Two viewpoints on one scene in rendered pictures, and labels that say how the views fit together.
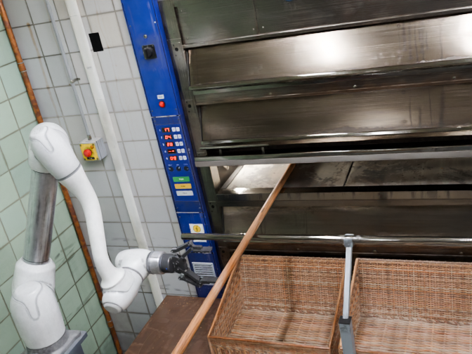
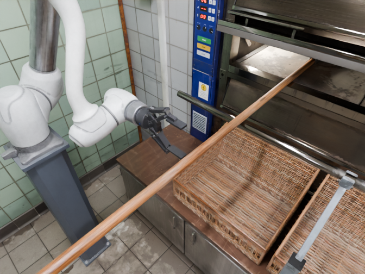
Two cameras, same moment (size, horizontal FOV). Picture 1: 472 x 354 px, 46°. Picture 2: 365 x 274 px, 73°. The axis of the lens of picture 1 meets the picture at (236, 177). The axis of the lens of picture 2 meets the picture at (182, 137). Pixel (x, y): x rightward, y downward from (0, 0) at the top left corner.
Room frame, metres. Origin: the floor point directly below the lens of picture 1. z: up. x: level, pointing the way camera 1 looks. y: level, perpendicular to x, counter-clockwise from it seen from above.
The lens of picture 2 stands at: (1.22, -0.04, 1.76)
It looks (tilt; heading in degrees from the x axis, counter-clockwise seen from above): 42 degrees down; 18
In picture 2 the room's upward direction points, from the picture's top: straight up
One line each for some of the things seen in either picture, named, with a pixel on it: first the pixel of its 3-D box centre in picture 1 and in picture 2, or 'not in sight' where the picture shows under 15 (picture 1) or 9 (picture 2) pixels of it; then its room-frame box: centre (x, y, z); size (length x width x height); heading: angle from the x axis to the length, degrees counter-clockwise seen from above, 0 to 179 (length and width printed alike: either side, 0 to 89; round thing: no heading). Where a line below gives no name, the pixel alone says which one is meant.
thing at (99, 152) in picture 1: (93, 149); not in sight; (2.67, 0.67, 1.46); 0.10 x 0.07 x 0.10; 65
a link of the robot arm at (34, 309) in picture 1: (35, 310); (20, 113); (1.78, 0.83, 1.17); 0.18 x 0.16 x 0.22; 19
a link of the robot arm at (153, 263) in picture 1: (159, 263); (138, 113); (1.90, 0.36, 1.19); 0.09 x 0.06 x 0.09; 155
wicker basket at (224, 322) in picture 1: (281, 310); (240, 182); (2.08, -0.08, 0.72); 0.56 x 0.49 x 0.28; 65
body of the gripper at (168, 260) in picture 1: (175, 263); (150, 121); (1.87, 0.30, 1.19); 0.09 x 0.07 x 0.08; 65
